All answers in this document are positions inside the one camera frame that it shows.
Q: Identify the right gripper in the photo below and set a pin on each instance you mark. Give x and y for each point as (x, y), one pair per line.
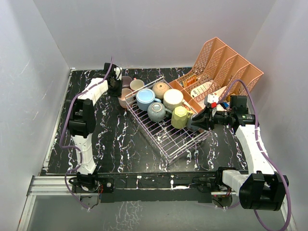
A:
(204, 122)

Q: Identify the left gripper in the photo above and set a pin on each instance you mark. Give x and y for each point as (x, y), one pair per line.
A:
(118, 93)

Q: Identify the small grey-blue cup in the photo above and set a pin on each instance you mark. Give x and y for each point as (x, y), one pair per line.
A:
(190, 127)

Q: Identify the yellow-green mug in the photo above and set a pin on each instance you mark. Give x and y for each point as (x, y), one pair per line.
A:
(180, 116)

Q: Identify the light blue mug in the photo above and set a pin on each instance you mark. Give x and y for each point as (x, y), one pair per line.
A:
(145, 98)

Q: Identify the beige round mug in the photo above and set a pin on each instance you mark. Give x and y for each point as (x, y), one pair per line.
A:
(160, 88)

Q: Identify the grey mug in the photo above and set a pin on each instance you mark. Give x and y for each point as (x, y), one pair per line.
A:
(157, 112)

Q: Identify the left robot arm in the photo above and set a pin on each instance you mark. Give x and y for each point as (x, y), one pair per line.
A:
(82, 122)

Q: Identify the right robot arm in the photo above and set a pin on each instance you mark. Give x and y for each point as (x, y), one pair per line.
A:
(262, 188)

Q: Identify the purple mug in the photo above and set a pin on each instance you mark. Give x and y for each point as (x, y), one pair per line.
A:
(126, 80)

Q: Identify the pink mug white inside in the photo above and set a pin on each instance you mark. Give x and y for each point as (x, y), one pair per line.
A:
(136, 84)

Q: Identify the peach desk organizer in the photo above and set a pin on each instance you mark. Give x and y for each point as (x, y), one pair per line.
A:
(215, 68)

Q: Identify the white wire dish rack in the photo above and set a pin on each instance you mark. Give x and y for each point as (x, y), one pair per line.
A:
(171, 142)

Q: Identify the black front rail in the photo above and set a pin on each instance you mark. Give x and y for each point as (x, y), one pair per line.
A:
(202, 186)

